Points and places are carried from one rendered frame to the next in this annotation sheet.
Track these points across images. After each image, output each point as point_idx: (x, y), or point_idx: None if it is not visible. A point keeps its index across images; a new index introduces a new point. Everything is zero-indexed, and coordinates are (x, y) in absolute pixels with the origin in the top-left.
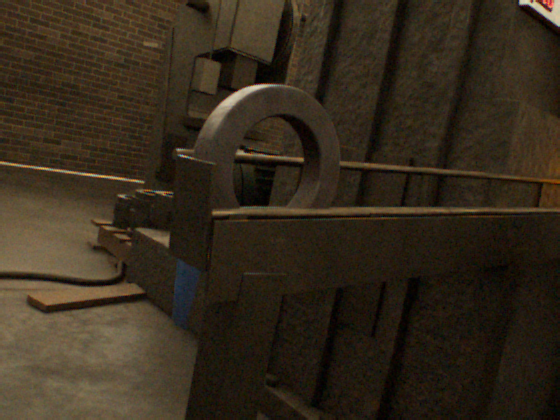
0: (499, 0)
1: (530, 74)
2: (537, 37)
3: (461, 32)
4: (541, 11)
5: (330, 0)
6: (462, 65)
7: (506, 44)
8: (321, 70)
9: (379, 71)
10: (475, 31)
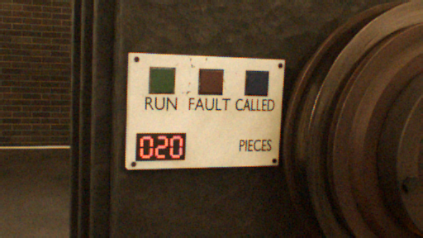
0: (115, 157)
1: (186, 230)
2: (184, 185)
3: (92, 192)
4: (162, 166)
5: (71, 105)
6: (102, 228)
7: (119, 216)
8: (73, 180)
9: (79, 205)
10: (110, 187)
